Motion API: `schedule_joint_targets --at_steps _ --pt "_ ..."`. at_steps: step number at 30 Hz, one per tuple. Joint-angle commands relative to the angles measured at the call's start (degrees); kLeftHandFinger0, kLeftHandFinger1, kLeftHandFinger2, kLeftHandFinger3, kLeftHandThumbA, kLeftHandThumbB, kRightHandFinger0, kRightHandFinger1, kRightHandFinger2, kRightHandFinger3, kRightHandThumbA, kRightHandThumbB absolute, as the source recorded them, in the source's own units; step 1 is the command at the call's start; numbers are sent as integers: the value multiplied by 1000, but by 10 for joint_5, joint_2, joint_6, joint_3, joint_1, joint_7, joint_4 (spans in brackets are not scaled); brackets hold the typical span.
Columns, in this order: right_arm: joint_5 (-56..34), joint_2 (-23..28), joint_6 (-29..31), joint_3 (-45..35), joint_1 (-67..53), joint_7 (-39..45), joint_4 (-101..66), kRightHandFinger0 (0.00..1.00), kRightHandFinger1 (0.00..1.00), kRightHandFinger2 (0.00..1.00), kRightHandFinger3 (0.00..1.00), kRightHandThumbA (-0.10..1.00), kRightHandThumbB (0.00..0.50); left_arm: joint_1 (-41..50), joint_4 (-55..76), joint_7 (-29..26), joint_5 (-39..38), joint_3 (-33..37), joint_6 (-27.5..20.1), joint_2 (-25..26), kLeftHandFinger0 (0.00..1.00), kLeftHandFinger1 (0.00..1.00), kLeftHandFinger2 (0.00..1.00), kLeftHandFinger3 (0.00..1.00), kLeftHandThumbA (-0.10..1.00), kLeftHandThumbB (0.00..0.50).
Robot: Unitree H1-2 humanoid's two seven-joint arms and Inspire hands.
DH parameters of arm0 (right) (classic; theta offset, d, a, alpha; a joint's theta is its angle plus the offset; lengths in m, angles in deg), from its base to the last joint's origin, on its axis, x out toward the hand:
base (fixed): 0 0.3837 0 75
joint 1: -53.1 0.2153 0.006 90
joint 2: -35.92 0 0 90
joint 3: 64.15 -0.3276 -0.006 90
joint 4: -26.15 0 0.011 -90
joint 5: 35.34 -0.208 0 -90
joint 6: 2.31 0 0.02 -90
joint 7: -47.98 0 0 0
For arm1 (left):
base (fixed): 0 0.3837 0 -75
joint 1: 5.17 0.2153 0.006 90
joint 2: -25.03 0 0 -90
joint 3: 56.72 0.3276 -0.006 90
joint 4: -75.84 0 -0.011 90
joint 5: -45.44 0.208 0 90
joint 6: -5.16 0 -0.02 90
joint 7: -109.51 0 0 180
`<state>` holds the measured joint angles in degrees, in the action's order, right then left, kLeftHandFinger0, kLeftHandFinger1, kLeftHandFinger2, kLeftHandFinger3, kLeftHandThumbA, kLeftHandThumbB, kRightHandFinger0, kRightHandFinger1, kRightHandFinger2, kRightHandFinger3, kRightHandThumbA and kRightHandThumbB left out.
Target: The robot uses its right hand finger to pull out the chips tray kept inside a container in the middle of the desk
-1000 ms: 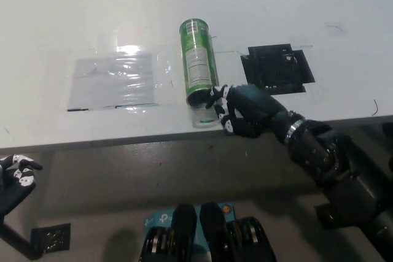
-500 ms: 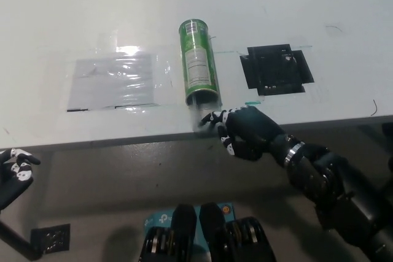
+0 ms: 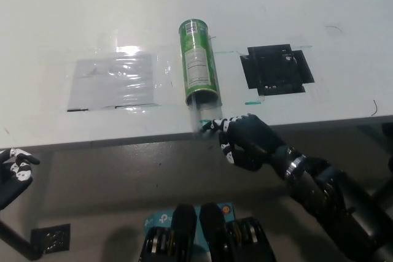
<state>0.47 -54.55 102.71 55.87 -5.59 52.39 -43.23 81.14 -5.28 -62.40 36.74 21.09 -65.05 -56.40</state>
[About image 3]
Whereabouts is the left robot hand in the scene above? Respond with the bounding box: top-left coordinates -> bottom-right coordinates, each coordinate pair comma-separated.
0,148 -> 41,211

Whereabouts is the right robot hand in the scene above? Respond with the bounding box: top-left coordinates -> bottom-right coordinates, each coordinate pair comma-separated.
198,114 -> 291,172

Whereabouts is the clear plastic chips tray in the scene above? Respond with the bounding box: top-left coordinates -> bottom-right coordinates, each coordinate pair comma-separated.
187,95 -> 222,134

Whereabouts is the green chips can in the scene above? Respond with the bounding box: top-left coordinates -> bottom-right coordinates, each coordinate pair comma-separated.
179,18 -> 222,107

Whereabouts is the black tape square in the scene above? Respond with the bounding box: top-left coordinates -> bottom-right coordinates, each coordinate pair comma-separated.
239,44 -> 316,97

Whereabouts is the clear plastic film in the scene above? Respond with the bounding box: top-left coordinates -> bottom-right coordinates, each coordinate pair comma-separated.
39,27 -> 173,113

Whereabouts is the clear taped plastic sheet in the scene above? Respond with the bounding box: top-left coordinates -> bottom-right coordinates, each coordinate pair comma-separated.
66,52 -> 160,112

